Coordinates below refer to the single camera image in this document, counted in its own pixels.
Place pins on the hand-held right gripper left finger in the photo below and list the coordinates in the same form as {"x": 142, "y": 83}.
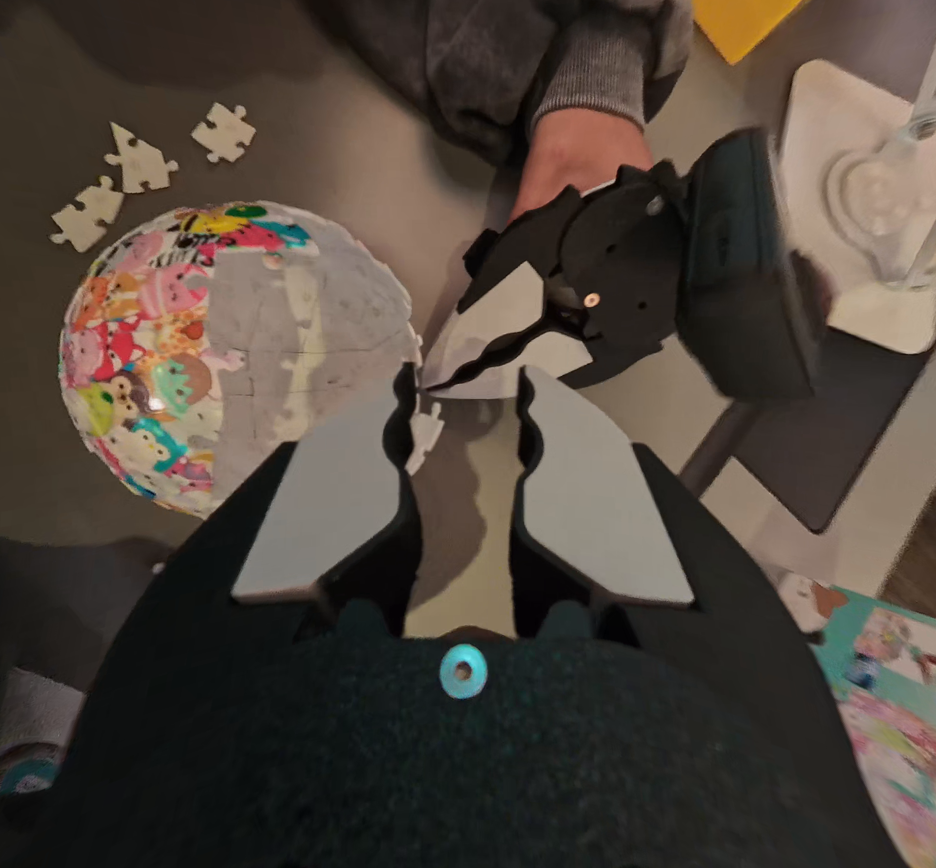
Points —
{"x": 322, "y": 517}

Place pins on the row of white puzzle pieces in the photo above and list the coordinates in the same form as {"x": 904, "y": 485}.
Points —
{"x": 139, "y": 163}

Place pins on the person's left hand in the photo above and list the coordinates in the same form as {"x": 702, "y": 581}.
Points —
{"x": 585, "y": 151}

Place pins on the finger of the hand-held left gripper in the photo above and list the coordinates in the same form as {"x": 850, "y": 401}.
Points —
{"x": 497, "y": 305}
{"x": 541, "y": 368}

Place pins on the colourful puzzle ball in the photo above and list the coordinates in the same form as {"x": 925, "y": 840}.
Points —
{"x": 220, "y": 356}

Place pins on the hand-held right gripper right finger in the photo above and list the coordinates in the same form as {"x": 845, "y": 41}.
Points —
{"x": 607, "y": 517}

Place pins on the black flat panel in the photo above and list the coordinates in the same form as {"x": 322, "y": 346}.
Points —
{"x": 819, "y": 429}

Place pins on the person's left forearm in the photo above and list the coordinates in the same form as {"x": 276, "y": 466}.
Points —
{"x": 483, "y": 20}

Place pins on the white desk stand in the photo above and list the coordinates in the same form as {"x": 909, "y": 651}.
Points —
{"x": 819, "y": 122}

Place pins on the colourful puzzle box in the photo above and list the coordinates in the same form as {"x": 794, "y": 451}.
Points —
{"x": 878, "y": 707}

